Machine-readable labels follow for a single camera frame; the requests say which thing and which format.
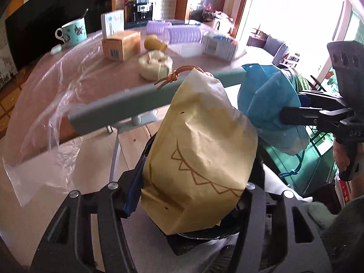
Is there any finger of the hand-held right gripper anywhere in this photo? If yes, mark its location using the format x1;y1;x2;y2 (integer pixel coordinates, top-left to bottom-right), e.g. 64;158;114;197
279;106;351;127
298;89;345;106

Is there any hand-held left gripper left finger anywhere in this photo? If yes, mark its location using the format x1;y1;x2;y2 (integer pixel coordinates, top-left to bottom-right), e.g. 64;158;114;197
30;159;148;273

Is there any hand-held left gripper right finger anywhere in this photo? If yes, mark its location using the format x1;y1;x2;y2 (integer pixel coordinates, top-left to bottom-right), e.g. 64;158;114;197
232;182;333;273

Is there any blue fabric bag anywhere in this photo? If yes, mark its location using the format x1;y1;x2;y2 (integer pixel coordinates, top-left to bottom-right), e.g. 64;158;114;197
237;64;310;177

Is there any brown paper bag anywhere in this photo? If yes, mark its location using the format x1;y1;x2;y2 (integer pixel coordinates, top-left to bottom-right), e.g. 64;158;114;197
140;65;259;235

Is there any white and blue box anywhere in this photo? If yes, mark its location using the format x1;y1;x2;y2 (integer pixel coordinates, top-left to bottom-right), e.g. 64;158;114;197
201;34;239;61

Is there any brown cardboard box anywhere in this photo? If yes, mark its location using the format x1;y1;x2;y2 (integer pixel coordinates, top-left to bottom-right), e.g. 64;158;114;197
102;30;142;61

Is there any short purple hair roller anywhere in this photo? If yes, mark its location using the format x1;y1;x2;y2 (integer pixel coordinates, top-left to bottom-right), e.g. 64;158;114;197
146;20;172;44

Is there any white printed box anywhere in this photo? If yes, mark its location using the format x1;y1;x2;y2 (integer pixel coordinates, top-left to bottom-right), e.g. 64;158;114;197
101;9;125;39

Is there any person's right hand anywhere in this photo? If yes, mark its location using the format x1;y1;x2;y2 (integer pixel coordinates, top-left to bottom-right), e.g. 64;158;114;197
333;139;354;177

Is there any wooden board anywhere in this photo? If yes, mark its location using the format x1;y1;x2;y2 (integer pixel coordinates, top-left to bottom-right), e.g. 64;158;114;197
117;124;160;182

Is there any grey sofa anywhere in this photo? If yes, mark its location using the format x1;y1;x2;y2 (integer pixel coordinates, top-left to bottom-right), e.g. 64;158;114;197
247;34;288;63

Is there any grey-green fleece clothing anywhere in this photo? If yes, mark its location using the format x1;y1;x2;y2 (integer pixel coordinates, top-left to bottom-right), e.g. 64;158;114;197
301;199;364;273

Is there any green-edged table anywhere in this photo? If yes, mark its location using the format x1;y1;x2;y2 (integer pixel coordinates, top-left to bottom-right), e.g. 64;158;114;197
3;20;273;182

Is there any clear plastic sheet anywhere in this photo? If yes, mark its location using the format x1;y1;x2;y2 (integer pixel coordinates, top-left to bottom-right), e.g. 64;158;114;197
3;25;248;208

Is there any long purple hair roller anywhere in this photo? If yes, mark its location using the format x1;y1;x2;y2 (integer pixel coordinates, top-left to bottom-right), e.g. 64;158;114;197
168;24;203;44

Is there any yellow plastic cup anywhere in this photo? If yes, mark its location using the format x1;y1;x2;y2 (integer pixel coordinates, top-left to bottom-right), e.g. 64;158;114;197
144;35;168;52

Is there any teal patterned mug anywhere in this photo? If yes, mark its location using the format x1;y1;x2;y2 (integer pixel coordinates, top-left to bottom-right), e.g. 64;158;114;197
55;18;86;48

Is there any black coffee machine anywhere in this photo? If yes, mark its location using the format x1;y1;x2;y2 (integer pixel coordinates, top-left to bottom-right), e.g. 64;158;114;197
125;1;154;23

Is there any black television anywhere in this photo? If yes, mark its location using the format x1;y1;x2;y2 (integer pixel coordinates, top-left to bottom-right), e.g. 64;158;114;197
4;0;113;71

